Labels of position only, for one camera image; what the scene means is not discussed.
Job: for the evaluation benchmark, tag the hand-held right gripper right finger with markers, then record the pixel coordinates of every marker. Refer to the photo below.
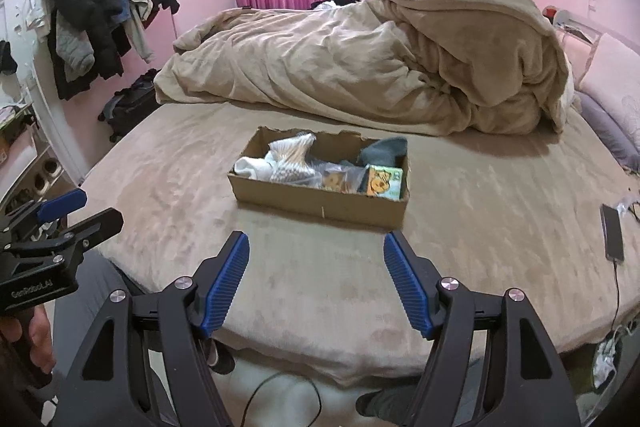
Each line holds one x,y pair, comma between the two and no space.
410,287

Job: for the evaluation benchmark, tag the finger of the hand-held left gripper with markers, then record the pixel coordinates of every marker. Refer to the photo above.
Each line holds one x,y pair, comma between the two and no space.
62,203
95,227

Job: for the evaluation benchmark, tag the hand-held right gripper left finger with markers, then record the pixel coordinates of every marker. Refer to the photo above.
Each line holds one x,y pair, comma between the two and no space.
225,282

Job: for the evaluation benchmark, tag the brown cardboard box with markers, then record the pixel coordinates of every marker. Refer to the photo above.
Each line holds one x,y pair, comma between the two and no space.
310,204

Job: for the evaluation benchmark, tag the white socks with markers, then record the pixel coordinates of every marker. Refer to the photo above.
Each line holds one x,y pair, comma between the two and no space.
250,168

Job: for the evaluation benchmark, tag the clear bag of snacks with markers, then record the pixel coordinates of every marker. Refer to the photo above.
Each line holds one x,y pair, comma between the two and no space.
335,179

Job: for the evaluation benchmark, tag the grey knit socks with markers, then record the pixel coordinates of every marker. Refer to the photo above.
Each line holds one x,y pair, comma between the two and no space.
385,150

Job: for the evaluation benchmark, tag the clear bag of cotton swabs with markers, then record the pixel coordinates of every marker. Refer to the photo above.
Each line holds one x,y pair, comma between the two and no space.
292,157

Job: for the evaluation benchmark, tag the person's left hand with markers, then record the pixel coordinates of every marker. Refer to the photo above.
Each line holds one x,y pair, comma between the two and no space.
42,337

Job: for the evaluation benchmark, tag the white shelf unit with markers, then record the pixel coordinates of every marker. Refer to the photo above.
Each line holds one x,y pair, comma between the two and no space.
30,162

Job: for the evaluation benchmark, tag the bed with beige sheet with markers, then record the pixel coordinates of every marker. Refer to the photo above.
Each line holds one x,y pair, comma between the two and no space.
500,217

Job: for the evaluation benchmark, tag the black travel bag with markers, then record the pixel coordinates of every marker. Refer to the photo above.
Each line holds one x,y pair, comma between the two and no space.
132,104

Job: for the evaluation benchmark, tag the person's right leg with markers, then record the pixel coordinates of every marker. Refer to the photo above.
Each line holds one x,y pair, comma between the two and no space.
385,407

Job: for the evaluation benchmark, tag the grey sweater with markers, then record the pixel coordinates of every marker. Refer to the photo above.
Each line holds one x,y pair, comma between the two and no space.
75,49

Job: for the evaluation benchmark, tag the black hanging cloth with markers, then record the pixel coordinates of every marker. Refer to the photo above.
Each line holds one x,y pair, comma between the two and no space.
7,57

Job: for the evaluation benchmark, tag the white garment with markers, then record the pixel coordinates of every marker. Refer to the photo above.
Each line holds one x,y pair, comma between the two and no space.
35,9

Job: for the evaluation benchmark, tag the beige shirt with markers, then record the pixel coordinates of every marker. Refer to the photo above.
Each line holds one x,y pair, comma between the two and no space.
139,17

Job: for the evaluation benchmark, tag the blue denim garment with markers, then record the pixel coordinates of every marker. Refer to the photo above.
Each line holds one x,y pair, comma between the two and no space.
121,7

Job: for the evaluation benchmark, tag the black smartphone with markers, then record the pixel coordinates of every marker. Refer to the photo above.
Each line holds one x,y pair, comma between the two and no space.
613,234

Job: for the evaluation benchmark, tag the beige fleece blanket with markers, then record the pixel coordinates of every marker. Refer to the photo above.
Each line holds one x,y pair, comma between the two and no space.
325,62

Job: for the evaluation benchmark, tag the purple pillow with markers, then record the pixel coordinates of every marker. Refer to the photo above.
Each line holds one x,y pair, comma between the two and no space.
605,122

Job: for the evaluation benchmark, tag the dark clothes pile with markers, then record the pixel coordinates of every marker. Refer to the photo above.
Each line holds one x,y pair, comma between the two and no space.
340,3

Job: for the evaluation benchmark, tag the pink floral pillow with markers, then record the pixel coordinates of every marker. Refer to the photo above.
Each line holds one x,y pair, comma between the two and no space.
610,72

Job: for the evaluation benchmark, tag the red object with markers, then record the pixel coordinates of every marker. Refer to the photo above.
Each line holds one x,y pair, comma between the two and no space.
550,12

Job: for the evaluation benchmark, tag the white metal headboard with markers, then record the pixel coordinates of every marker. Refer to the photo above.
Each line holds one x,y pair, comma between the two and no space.
575,22

